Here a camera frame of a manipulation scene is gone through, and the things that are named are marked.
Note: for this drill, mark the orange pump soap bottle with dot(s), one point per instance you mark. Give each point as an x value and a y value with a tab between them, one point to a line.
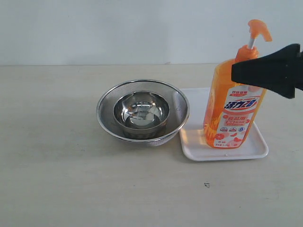
232	107

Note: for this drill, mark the small stainless steel bowl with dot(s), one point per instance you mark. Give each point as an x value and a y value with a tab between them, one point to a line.
141	110

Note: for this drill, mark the stainless steel mesh colander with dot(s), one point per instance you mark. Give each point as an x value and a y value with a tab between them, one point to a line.
179	112

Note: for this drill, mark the white plastic tray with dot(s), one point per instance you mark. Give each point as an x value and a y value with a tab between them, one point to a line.
193	141

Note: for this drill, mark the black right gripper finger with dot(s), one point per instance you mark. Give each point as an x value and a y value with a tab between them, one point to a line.
280	72

